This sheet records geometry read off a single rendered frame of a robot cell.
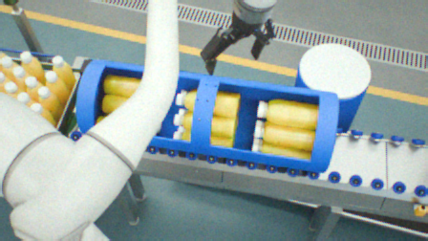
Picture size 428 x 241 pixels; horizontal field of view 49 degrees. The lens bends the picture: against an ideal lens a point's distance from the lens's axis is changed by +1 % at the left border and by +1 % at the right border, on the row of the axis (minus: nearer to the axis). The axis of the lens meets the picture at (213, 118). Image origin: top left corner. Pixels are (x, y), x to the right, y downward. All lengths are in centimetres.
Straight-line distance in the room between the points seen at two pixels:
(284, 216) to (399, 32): 164
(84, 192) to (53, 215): 5
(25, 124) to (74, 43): 272
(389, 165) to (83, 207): 136
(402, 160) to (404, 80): 151
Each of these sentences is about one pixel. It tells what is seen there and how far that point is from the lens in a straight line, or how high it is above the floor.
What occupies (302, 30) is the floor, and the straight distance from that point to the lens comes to 349.
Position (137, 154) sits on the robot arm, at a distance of 77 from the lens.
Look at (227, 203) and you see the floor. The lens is 272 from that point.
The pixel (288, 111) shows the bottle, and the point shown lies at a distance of 159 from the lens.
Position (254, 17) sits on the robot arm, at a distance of 102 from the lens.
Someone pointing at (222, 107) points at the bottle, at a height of 119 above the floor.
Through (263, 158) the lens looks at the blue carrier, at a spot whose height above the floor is 110.
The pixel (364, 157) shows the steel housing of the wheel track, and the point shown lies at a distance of 188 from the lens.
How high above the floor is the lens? 252
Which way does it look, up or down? 58 degrees down
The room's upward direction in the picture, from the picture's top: 1 degrees counter-clockwise
